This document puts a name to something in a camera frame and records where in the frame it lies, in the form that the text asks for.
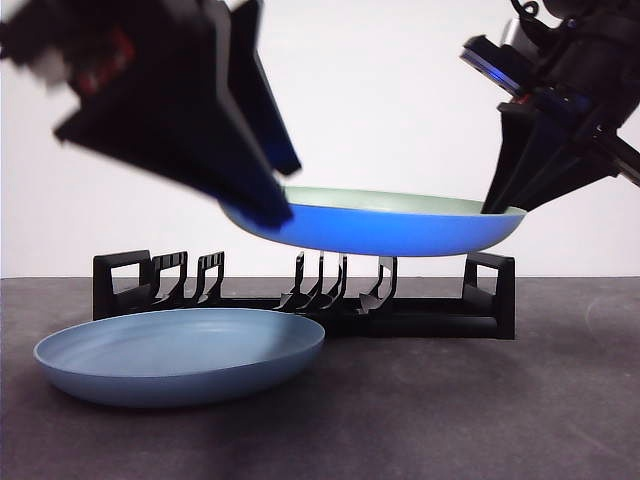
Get pale green round plate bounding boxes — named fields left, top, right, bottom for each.
left=219, top=185, right=529, bottom=259

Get blue round plate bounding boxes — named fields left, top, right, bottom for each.
left=33, top=307, right=327, bottom=409

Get black plate rack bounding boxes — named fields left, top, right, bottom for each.
left=92, top=249, right=516, bottom=341

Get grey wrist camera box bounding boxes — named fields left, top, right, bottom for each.
left=459, top=18, right=544, bottom=99

